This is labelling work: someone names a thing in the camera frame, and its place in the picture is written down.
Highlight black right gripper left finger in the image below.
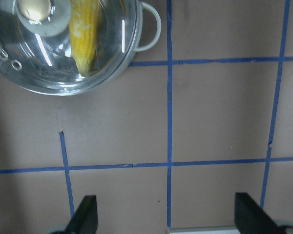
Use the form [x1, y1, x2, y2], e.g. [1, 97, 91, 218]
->
[64, 195, 98, 234]

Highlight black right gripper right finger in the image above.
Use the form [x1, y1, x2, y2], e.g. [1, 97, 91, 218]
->
[234, 193, 286, 234]

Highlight glass pot lid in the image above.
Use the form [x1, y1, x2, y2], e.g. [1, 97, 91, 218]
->
[0, 0, 140, 95]

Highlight yellow corn cob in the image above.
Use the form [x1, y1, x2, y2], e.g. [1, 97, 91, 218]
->
[69, 0, 101, 76]

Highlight pale green cooking pot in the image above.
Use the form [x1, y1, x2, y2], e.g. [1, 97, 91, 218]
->
[0, 0, 162, 96]

